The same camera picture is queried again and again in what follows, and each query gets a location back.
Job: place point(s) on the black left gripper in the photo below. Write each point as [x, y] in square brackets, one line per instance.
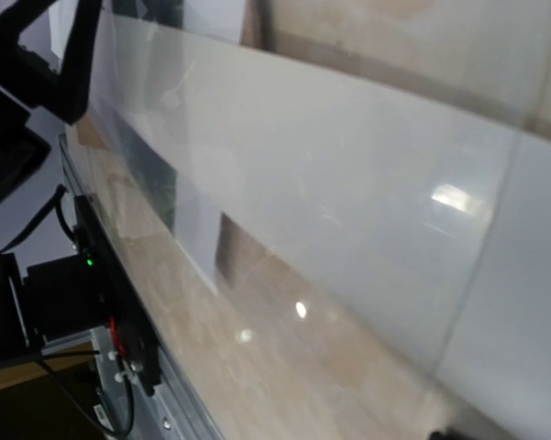
[30, 79]

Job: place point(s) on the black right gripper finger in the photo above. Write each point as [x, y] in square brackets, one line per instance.
[446, 434]

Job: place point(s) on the white mat board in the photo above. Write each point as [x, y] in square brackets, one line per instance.
[509, 321]

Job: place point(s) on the aluminium front rail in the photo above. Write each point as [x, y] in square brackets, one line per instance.
[175, 411]

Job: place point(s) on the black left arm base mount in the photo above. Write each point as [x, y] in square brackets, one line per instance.
[134, 334]

